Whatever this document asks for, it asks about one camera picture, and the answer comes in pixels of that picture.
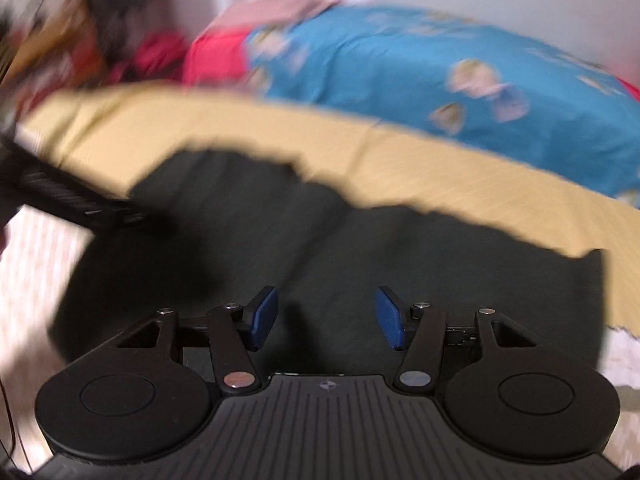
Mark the dark green knit sweater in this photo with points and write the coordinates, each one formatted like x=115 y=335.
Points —
x=350 y=260

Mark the pink pillow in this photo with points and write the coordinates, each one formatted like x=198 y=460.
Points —
x=270 y=10

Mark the blue floral bed sheet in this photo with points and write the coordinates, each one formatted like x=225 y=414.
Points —
x=400 y=70

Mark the red clothes pile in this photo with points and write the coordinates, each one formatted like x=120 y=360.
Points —
x=150 y=52

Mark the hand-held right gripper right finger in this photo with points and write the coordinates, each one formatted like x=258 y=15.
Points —
x=391 y=317

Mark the beige zigzag patterned blanket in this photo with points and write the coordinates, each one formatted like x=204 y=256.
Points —
x=35 y=270

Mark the yellow blanket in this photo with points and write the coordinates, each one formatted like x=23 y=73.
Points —
x=250 y=120

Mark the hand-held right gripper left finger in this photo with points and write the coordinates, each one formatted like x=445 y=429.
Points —
x=262 y=317

